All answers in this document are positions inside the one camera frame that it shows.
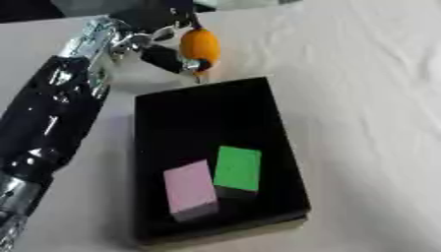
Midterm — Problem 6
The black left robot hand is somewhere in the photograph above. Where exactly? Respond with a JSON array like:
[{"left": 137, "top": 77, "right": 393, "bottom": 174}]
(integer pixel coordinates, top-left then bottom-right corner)
[{"left": 108, "top": 0, "right": 216, "bottom": 75}]

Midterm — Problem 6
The orange toy fruit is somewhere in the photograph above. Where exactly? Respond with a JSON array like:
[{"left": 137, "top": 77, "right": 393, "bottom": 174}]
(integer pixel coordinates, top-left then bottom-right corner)
[{"left": 177, "top": 27, "right": 222, "bottom": 79}]

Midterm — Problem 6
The black open box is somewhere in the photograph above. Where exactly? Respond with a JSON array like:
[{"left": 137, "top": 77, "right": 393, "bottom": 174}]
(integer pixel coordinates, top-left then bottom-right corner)
[{"left": 132, "top": 76, "right": 314, "bottom": 247}]

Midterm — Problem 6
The green rectangular block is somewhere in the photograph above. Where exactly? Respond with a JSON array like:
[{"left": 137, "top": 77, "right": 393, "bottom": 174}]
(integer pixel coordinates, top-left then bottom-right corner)
[{"left": 212, "top": 145, "right": 264, "bottom": 200}]

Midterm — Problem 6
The pink rectangular block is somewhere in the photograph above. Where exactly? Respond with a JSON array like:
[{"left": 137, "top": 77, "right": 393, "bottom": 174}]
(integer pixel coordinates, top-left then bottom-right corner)
[{"left": 161, "top": 158, "right": 221, "bottom": 223}]

